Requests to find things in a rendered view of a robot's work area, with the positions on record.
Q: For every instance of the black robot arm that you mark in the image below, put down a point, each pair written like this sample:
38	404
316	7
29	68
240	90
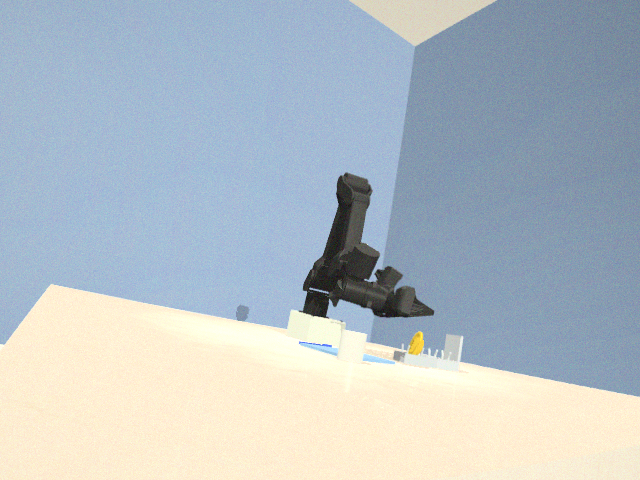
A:
346	261

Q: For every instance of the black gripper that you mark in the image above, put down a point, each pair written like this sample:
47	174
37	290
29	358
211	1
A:
403	303

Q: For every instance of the white cylinder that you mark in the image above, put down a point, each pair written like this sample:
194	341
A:
351	346

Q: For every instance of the yellow plate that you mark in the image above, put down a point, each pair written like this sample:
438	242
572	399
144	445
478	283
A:
416	344

